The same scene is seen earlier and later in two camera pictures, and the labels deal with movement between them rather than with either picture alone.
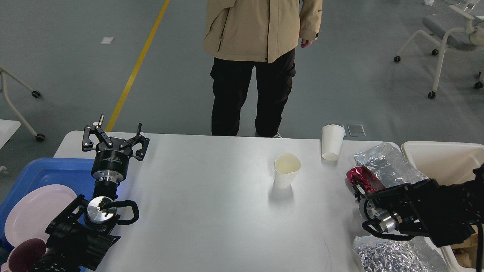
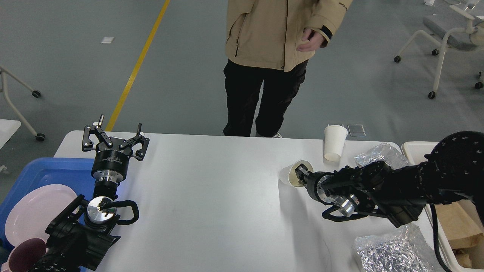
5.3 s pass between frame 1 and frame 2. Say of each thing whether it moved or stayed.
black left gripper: stayed
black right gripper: moved
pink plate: stayed
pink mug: stayed
